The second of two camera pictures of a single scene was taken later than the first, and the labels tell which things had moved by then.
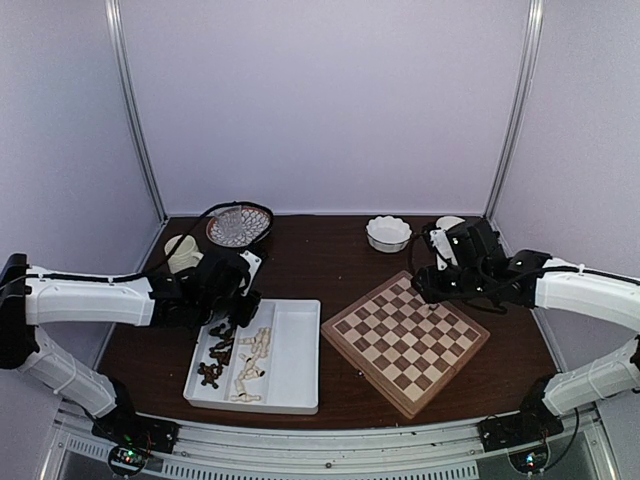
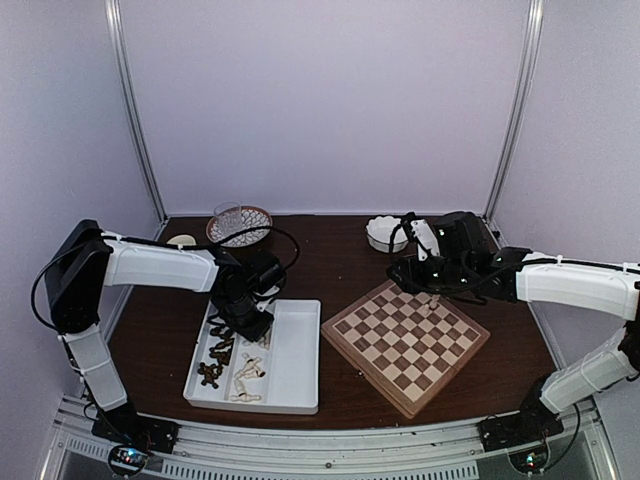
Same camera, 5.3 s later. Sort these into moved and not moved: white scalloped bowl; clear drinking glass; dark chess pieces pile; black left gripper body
Moved: black left gripper body
Not moved: white scalloped bowl; dark chess pieces pile; clear drinking glass
